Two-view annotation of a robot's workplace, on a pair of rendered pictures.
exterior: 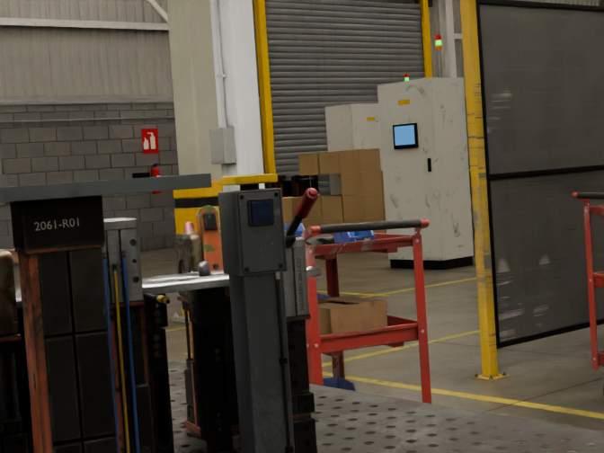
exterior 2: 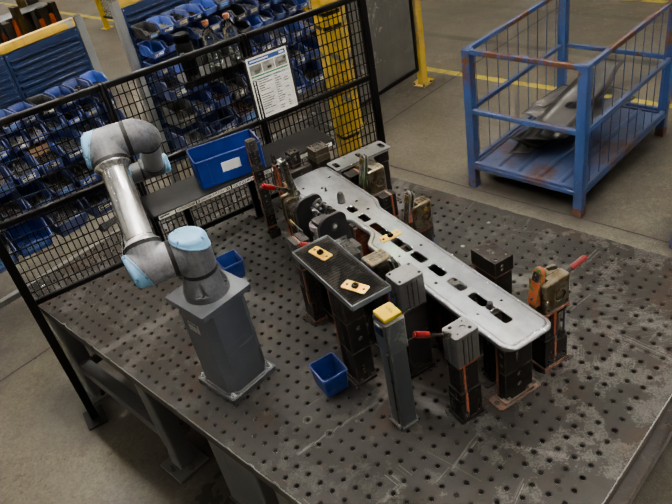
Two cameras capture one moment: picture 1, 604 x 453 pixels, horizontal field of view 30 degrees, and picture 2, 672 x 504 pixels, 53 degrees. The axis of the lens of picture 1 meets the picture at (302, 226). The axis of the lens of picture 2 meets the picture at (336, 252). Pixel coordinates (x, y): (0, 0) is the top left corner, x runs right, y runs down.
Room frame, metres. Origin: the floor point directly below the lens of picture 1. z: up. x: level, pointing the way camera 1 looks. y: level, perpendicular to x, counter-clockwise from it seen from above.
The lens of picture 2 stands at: (1.38, -1.37, 2.40)
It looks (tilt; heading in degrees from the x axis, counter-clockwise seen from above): 35 degrees down; 89
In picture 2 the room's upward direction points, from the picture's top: 12 degrees counter-clockwise
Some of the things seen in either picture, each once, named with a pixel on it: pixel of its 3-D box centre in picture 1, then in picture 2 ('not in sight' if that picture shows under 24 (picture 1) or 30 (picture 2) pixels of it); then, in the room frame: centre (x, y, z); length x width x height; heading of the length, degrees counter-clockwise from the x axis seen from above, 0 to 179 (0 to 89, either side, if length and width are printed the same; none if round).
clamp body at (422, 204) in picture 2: not in sight; (421, 238); (1.76, 0.77, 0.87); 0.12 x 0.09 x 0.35; 24
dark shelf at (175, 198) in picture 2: not in sight; (239, 170); (1.08, 1.39, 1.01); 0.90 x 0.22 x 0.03; 24
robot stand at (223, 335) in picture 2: not in sight; (223, 334); (0.98, 0.43, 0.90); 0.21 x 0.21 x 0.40; 40
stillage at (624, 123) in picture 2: not in sight; (571, 94); (3.14, 2.52, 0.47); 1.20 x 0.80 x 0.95; 38
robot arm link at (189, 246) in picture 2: not in sight; (190, 250); (0.97, 0.43, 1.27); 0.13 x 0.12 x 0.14; 15
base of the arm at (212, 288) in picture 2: not in sight; (203, 278); (0.98, 0.43, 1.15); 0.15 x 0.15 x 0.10
